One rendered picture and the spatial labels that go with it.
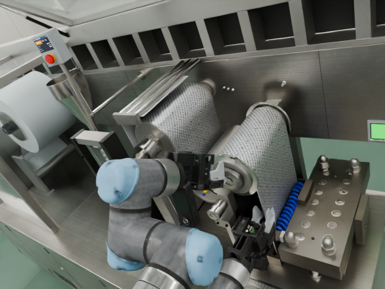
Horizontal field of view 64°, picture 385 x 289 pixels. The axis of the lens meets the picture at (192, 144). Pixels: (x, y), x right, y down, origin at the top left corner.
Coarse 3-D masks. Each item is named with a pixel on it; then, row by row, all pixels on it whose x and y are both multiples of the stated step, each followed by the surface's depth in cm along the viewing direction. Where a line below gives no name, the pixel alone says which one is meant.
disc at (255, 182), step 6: (216, 156) 82; (222, 156) 80; (228, 156) 79; (240, 162) 78; (246, 168) 78; (252, 174) 78; (252, 180) 80; (252, 186) 81; (246, 192) 84; (252, 192) 83
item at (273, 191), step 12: (288, 144) 96; (288, 156) 97; (276, 168) 91; (288, 168) 98; (264, 180) 85; (276, 180) 91; (288, 180) 99; (264, 192) 85; (276, 192) 92; (288, 192) 100; (264, 204) 86; (276, 204) 93; (276, 216) 93
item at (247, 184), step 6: (216, 162) 82; (228, 162) 79; (234, 162) 79; (216, 168) 83; (234, 168) 79; (240, 168) 78; (240, 174) 80; (246, 174) 78; (246, 180) 80; (222, 186) 87; (246, 186) 81; (234, 192) 86; (240, 192) 84
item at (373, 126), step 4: (372, 124) 87; (376, 124) 87; (380, 124) 86; (384, 124) 85; (372, 128) 88; (376, 128) 87; (380, 128) 87; (384, 128) 86; (372, 132) 89; (376, 132) 88; (380, 132) 87; (384, 132) 87; (372, 136) 90; (376, 136) 89; (380, 136) 88; (384, 136) 88
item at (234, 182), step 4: (224, 168) 81; (228, 168) 80; (228, 172) 80; (232, 172) 79; (236, 172) 80; (228, 176) 81; (232, 176) 80; (236, 176) 79; (240, 176) 80; (228, 180) 82; (232, 180) 82; (236, 180) 80; (240, 180) 79; (228, 184) 83; (232, 184) 83; (236, 184) 81; (240, 184) 80; (228, 188) 84; (232, 188) 83; (236, 188) 82; (240, 188) 81
